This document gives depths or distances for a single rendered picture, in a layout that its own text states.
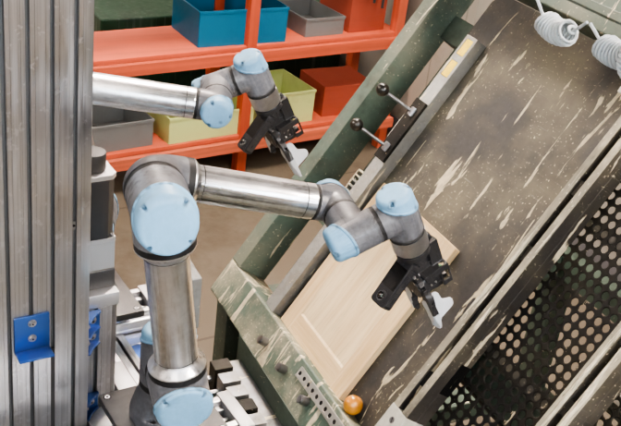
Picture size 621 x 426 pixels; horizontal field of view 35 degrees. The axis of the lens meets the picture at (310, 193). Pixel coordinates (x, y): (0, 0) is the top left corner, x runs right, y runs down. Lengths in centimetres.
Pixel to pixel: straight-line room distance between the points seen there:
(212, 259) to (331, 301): 215
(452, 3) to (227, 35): 254
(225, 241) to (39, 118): 312
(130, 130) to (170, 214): 356
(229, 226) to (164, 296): 327
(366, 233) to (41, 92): 66
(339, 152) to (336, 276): 43
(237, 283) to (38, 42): 134
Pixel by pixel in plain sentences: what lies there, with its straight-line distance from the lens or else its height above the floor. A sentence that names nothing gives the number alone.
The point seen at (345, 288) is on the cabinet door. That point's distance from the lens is 269.
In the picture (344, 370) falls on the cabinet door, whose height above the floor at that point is 94.
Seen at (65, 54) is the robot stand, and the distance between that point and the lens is 189.
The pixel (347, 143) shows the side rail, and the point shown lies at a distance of 296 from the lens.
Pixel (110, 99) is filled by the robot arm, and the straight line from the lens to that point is 233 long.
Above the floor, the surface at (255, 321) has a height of 86.
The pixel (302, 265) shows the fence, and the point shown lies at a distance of 281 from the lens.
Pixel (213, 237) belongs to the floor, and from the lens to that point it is 500.
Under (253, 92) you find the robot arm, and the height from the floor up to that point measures 159.
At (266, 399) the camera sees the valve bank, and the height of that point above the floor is 74.
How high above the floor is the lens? 247
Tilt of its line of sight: 26 degrees down
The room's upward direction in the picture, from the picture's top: 7 degrees clockwise
